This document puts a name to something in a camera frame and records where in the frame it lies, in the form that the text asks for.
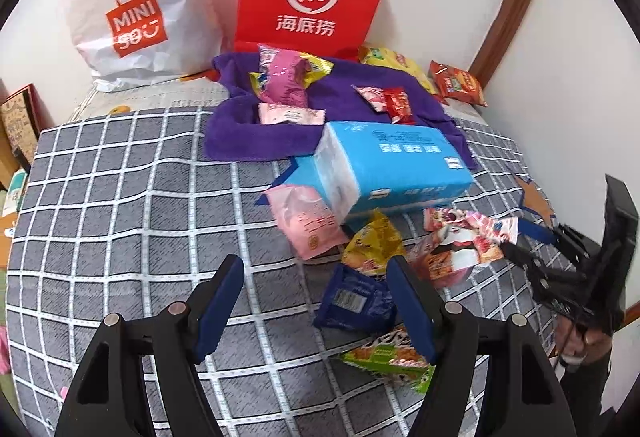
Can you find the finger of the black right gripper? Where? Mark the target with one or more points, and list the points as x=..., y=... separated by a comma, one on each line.
x=520, y=257

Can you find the pink pastry packet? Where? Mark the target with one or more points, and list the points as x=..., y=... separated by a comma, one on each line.
x=305, y=220

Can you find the small red candy packet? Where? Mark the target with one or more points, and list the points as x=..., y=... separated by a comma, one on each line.
x=397, y=106

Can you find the pale pink snack packet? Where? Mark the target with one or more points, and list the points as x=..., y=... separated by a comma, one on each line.
x=273, y=114

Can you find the magenta yellow snack packet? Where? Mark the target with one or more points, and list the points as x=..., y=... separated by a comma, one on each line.
x=284, y=75

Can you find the red white strawberry packet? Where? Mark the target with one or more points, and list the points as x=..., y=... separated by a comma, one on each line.
x=374, y=96

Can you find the right hand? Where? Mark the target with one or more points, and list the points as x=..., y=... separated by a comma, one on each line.
x=577, y=349

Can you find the green snack packet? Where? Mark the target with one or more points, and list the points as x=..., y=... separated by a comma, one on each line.
x=392, y=355

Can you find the panda print snack packet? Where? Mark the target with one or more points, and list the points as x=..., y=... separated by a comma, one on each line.
x=456, y=242

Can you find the dark blue snack packet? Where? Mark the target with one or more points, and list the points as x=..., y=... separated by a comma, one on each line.
x=356, y=302

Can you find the blue tissue pack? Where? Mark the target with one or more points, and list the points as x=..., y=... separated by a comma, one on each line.
x=358, y=167

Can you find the red chips bag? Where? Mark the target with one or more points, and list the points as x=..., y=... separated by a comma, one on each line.
x=456, y=84

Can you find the purple towel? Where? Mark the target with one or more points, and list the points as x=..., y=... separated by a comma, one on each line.
x=234, y=133

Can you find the fruit print newspaper sheet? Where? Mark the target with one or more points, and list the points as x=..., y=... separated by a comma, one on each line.
x=199, y=92

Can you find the brown wooden trim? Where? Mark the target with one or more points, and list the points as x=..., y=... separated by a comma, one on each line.
x=498, y=39

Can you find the yellow chips bag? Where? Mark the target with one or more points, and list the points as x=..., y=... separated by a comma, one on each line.
x=388, y=58

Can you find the brown cardboard box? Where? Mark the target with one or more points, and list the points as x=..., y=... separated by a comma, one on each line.
x=20, y=131

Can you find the white Miniso plastic bag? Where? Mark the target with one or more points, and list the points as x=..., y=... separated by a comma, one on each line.
x=133, y=43

